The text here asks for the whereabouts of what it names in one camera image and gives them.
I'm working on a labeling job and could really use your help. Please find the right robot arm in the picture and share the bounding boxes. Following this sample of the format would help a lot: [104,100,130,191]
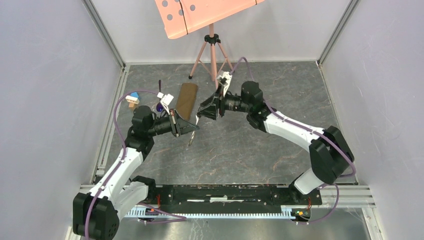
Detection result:
[196,81,356,204]

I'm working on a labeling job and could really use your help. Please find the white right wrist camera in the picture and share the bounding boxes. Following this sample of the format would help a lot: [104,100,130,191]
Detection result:
[216,70,233,97]

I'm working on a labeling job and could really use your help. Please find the white toothed cable strip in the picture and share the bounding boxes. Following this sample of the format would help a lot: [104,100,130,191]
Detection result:
[124,205,311,220]

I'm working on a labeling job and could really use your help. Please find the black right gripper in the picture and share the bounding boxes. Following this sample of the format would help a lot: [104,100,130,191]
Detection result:
[197,83,252,121]

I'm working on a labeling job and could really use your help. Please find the pink music stand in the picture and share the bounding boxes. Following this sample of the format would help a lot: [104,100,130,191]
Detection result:
[155,0,262,87]

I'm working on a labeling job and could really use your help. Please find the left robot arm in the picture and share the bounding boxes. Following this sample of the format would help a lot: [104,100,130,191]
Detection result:
[72,105,199,240]

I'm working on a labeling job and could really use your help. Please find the purple plastic spoon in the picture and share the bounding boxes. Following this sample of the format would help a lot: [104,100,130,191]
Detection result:
[156,79,164,113]

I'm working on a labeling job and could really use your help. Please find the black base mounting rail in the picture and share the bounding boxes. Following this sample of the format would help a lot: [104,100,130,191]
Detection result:
[143,184,323,214]

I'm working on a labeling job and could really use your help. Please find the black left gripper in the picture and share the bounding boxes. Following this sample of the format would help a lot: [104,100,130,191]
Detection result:
[147,108,199,137]

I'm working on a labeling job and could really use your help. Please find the blue and wood toy block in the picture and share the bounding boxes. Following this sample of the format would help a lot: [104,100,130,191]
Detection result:
[125,91,140,109]

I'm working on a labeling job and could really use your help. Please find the brown cloth napkin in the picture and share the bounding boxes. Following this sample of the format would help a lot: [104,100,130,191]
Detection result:
[175,82,199,121]

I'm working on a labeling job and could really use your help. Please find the clear plastic fork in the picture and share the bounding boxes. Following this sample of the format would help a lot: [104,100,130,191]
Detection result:
[188,115,200,147]

